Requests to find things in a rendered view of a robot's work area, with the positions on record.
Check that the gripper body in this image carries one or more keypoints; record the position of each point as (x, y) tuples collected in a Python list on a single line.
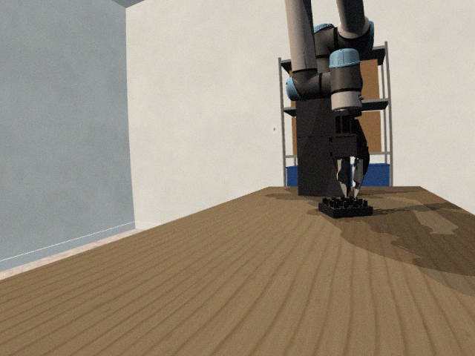
[(346, 146)]

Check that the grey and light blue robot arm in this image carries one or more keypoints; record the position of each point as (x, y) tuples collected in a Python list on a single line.
[(338, 72)]

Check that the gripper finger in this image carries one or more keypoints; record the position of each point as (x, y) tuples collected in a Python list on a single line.
[(341, 166), (360, 169)]

